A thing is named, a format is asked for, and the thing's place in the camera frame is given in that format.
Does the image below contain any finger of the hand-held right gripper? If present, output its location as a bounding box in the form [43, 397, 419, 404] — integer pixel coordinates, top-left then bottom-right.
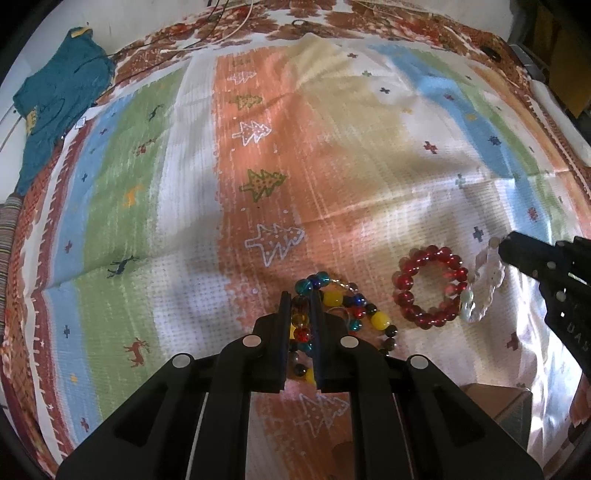
[498, 232, 561, 283]

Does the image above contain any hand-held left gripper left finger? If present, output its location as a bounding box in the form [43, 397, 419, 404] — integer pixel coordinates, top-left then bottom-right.
[55, 291, 293, 480]

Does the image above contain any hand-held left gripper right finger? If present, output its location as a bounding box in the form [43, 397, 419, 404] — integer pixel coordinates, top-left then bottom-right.
[310, 290, 546, 480]

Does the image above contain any clear crystal bead bracelet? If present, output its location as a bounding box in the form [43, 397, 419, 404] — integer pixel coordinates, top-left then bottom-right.
[462, 237, 505, 324]

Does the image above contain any multicoloured glass bead bracelet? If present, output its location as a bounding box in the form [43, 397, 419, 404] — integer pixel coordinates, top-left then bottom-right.
[288, 272, 399, 385]

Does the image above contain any brown cardboard box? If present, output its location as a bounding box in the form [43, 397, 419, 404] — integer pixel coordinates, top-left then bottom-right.
[462, 382, 534, 450]

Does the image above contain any colourful striped printed blanket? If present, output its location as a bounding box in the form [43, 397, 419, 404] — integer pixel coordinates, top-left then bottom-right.
[0, 0, 591, 468]

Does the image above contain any striped dark cloth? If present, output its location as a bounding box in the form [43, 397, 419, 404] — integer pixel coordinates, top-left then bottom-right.
[0, 196, 22, 301]

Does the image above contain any teal knitted shirt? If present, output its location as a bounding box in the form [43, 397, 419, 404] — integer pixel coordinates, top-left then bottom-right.
[13, 27, 116, 197]

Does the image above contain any red glass bead bracelet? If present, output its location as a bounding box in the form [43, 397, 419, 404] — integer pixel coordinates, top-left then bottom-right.
[392, 246, 470, 329]

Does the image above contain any beige cord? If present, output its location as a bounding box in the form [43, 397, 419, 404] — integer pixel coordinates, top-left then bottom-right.
[183, 0, 254, 49]

